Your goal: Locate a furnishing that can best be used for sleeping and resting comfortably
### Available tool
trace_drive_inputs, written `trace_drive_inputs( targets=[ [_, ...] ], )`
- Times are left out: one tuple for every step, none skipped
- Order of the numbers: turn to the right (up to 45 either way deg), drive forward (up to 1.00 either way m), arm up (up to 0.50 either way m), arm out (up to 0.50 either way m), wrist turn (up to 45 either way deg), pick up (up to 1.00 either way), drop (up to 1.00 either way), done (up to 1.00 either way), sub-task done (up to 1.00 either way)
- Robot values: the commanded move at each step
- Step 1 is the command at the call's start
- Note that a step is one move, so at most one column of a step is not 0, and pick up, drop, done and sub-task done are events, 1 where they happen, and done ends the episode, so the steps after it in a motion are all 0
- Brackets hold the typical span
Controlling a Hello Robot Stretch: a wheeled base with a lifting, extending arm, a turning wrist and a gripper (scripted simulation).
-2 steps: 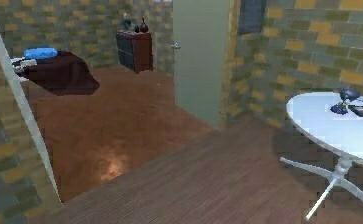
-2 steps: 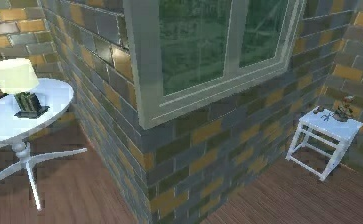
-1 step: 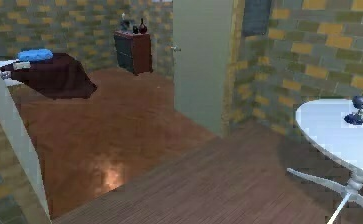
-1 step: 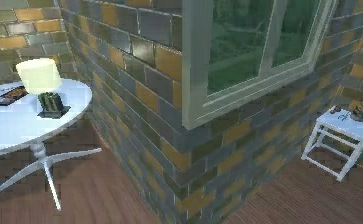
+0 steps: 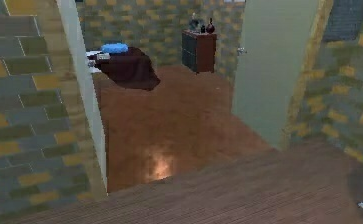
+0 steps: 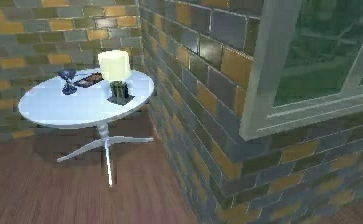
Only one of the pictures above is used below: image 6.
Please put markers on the cream shade table lamp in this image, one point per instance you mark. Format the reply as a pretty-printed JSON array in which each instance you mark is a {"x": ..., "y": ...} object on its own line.
[{"x": 115, "y": 68}]

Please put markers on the dark rectangular book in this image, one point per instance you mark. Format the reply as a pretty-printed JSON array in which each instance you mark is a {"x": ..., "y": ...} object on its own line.
[{"x": 88, "y": 80}]

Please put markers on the blue goblet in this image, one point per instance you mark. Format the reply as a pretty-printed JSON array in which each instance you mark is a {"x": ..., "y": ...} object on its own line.
[{"x": 68, "y": 80}]

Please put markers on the white framed window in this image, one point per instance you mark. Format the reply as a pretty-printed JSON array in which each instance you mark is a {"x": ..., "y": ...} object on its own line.
[{"x": 322, "y": 66}]

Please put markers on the white round pedestal table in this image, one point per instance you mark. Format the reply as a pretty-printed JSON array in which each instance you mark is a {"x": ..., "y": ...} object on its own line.
[{"x": 72, "y": 105}]

